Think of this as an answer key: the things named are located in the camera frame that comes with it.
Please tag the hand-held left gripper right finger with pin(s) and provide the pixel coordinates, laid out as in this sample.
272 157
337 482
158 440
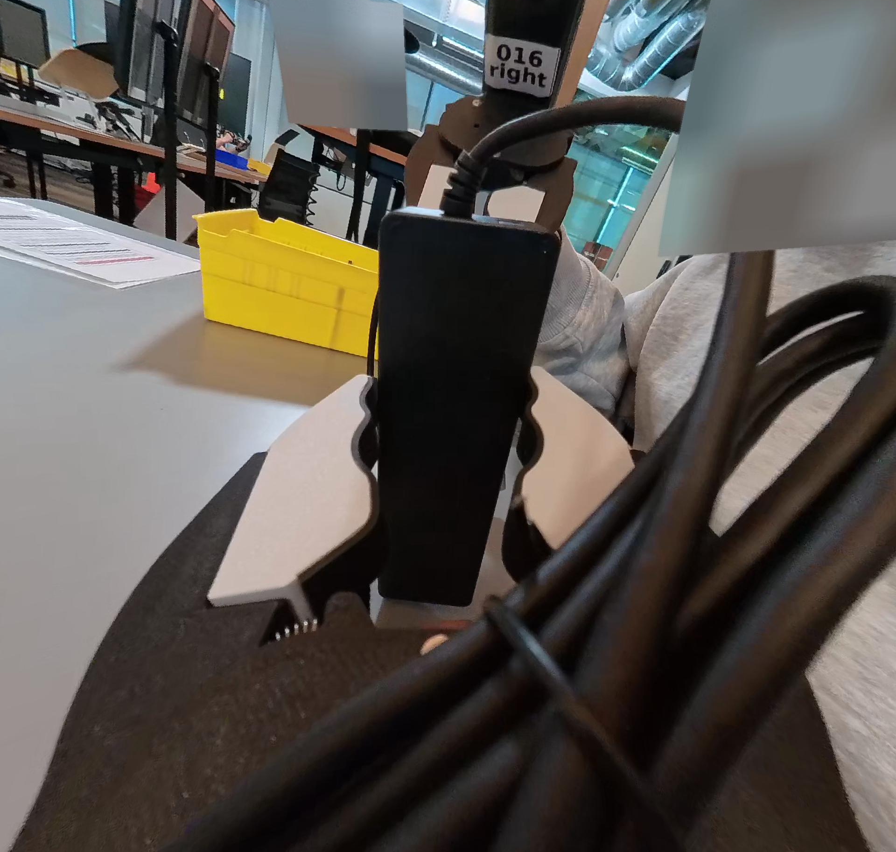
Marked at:
577 460

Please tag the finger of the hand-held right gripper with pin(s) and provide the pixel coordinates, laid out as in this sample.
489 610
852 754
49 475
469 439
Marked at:
432 181
521 202

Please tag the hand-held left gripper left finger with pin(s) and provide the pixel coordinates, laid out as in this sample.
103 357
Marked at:
301 495

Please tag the black power adapter brick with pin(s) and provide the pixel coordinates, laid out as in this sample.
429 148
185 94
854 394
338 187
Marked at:
455 390

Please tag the person's right forearm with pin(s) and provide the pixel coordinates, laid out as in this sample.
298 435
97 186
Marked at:
584 327

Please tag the grey desk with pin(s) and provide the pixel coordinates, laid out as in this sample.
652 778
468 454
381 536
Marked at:
105 411

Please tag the black office chair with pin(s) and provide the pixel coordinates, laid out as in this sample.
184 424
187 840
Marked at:
288 187

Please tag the yellow plastic bin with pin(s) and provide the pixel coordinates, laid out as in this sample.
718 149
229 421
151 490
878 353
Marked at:
280 285

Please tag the blue plastic bin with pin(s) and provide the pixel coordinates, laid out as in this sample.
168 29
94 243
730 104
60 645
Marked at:
232 158

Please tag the person in grey sweatshirt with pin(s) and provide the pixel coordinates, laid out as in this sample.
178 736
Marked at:
805 348

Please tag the brown-backed black monitor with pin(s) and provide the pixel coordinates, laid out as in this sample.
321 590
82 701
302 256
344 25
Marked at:
206 47

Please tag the black monitor stand pole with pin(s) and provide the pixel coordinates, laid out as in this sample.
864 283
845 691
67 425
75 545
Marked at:
169 138

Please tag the long wooden background table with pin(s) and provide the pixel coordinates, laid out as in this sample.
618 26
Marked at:
105 139

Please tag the large black monitor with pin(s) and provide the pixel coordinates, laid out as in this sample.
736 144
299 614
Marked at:
143 19

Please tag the laminated paper sheet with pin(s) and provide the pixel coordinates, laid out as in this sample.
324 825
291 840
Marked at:
77 243

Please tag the open cardboard box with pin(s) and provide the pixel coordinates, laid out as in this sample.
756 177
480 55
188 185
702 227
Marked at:
80 71

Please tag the small black monitor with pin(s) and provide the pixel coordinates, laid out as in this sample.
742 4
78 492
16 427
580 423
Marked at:
22 30

